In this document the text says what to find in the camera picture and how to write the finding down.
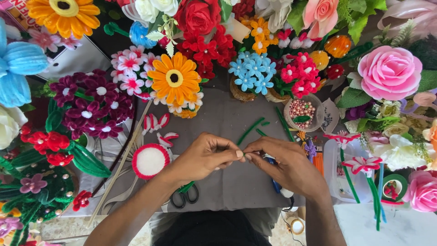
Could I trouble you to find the green floral tape roll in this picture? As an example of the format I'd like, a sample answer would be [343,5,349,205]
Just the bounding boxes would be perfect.
[375,174,409,202]

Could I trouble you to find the orange sunflower with yellow ring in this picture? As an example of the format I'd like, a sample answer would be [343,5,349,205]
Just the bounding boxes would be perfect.
[26,0,100,40]

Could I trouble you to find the red pink flower bouquet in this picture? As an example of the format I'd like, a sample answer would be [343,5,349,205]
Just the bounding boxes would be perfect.
[272,52,322,103]

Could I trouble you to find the yellow orange tulip bud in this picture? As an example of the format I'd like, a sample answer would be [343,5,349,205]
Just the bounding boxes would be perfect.
[309,50,330,72]

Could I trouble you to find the cream white rose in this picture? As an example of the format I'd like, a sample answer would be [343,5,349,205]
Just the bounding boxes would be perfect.
[0,104,29,150]

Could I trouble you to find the large pink rose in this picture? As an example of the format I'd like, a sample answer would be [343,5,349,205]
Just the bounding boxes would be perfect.
[357,45,423,102]

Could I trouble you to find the salmon pink rose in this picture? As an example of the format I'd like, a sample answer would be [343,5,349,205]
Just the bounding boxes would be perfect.
[302,0,339,39]

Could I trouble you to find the dark green pipe cleaner piece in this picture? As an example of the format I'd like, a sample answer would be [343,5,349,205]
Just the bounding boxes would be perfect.
[275,107,295,143]

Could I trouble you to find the red fuzzy flower bunch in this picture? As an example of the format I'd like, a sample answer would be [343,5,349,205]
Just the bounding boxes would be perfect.
[175,25,237,80]

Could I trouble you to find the red rose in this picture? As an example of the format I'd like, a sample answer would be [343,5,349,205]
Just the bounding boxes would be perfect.
[174,0,222,37]

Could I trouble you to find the red rimmed white fuzzy disc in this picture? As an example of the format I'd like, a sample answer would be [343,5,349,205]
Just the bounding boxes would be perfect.
[132,143,171,180]

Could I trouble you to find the white printed carton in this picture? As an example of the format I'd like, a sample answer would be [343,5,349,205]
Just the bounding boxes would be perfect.
[0,0,114,83]

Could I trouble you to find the white roses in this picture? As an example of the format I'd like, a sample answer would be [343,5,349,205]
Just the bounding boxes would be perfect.
[135,0,179,24]

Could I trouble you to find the red white petal pair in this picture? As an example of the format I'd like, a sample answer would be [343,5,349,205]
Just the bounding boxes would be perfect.
[157,132,179,148]

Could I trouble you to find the red flowers with green leaves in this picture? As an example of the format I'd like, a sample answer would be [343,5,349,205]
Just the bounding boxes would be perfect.
[20,122,112,178]

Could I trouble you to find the grey cloth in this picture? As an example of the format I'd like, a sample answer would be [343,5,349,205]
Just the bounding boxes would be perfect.
[61,78,308,214]

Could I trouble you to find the green beaded pipe cleaner bouquet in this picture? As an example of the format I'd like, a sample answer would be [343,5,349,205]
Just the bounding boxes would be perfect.
[0,160,80,246]

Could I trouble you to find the red tulip bud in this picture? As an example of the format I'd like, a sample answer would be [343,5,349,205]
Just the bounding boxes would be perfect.
[326,64,345,80]

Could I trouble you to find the pink white flower bouquet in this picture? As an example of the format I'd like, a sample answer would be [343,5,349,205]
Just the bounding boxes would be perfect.
[110,45,161,102]

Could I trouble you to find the long green pipe cleaner stem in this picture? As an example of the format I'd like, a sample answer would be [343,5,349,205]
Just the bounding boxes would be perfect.
[178,150,248,194]

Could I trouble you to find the orange yellow small flower bunch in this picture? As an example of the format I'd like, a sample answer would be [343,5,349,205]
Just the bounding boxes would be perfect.
[239,15,279,55]

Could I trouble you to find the person's right hand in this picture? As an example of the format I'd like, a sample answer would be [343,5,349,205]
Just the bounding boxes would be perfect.
[243,137,329,202]

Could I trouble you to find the red white lily green stem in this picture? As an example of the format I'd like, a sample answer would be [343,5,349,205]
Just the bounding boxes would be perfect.
[323,131,361,204]
[342,156,384,232]

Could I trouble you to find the small clear bead bag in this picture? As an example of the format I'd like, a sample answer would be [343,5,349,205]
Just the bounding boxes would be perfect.
[321,98,340,134]

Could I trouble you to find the clear plastic container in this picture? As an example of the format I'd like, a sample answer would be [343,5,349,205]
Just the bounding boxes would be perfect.
[323,138,377,204]

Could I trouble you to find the purple flower bouquet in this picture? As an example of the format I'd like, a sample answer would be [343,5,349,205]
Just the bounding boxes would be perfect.
[49,69,136,140]

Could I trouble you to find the clear bowl of pink beads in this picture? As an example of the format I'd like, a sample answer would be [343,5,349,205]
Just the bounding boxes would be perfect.
[284,94,325,133]

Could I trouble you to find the large light blue fuzzy flower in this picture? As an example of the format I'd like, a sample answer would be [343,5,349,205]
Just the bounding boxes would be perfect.
[0,18,49,108]

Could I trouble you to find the thin wooden stick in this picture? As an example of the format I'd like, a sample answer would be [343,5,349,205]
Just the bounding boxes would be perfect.
[85,99,153,228]

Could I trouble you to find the person's left hand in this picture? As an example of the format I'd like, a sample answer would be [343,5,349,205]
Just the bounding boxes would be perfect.
[163,132,245,187]

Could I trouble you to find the orange pipe cleaner bundle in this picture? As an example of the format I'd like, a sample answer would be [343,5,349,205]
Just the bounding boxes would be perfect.
[312,152,324,177]

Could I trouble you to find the blue tulip bud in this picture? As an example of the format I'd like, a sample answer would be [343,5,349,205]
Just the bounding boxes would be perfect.
[129,21,158,49]

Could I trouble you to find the pink rose with green tape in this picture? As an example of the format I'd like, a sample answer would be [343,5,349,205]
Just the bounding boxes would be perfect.
[402,170,437,213]

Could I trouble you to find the blue flower bouquet in basket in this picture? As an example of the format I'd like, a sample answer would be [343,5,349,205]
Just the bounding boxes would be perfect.
[228,51,277,103]

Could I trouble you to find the small red fuzzy flower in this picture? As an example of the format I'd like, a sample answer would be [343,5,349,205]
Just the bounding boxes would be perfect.
[72,190,93,212]

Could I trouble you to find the white ribbon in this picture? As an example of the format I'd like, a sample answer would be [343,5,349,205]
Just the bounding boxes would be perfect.
[91,129,145,216]

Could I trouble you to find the red white petal cluster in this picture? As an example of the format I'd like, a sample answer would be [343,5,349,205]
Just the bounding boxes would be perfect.
[142,113,170,136]

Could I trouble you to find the person's black clothing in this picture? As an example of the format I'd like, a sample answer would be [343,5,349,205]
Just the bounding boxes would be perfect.
[153,210,274,246]

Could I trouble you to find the black scissors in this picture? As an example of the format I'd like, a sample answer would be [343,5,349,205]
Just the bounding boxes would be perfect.
[170,184,199,209]

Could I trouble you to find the orange sunflower with black centre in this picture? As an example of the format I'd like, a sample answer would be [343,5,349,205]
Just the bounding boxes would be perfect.
[147,52,202,106]

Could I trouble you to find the small purple fuzzy flower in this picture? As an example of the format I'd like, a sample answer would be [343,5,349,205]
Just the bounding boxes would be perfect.
[303,140,318,160]

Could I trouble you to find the black cable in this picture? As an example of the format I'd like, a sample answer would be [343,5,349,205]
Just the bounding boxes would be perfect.
[279,196,305,246]

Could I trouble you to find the white flower cluster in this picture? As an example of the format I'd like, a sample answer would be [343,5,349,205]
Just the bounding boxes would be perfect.
[368,134,428,172]

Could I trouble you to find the blue handled tool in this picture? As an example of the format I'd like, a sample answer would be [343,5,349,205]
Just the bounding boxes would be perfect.
[267,156,294,199]

